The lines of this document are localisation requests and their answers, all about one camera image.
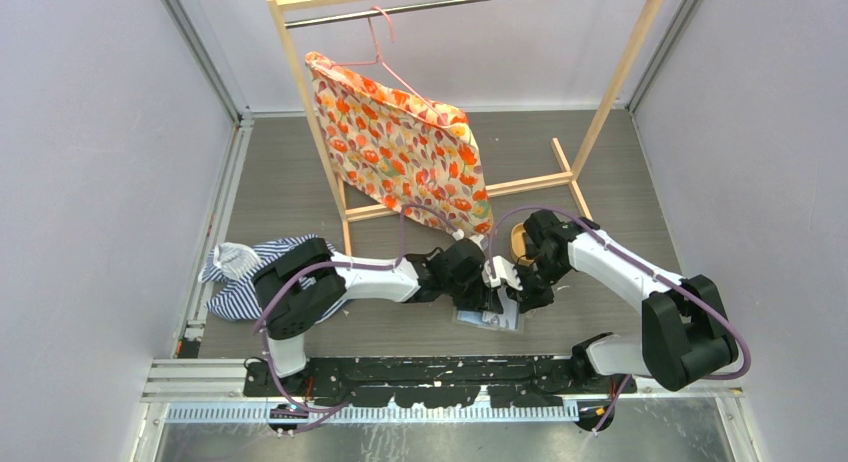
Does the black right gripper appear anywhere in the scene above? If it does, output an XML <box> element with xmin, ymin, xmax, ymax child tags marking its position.
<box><xmin>504</xmin><ymin>254</ymin><xmax>570</xmax><ymax>313</ymax></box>

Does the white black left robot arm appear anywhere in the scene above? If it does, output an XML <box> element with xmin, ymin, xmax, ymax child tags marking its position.
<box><xmin>251</xmin><ymin>238</ymin><xmax>503</xmax><ymax>396</ymax></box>

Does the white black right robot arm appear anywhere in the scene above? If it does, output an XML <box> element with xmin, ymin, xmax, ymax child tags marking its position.
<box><xmin>510</xmin><ymin>210</ymin><xmax>749</xmax><ymax>393</ymax></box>

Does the tan oval tray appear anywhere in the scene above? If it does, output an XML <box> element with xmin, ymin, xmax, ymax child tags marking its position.
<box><xmin>510</xmin><ymin>224</ymin><xmax>538</xmax><ymax>266</ymax></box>

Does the orange floral garment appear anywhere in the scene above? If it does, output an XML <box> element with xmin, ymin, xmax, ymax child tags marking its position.
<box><xmin>305</xmin><ymin>52</ymin><xmax>495</xmax><ymax>235</ymax></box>

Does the blue white striped shirt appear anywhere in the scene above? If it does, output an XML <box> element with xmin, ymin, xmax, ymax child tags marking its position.
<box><xmin>198</xmin><ymin>234</ymin><xmax>318</xmax><ymax>321</ymax></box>

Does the wooden clothes rack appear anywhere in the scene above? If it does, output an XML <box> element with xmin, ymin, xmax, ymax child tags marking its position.
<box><xmin>265</xmin><ymin>0</ymin><xmax>676</xmax><ymax>266</ymax></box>

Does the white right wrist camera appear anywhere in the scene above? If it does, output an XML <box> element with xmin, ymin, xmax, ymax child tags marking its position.
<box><xmin>482</xmin><ymin>256</ymin><xmax>523</xmax><ymax>291</ymax></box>

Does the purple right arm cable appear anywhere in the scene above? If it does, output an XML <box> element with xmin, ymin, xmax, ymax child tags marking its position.
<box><xmin>486</xmin><ymin>204</ymin><xmax>753</xmax><ymax>434</ymax></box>

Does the pink wire hanger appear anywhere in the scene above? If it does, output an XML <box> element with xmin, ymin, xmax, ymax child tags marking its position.
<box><xmin>334</xmin><ymin>6</ymin><xmax>452</xmax><ymax>126</ymax></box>

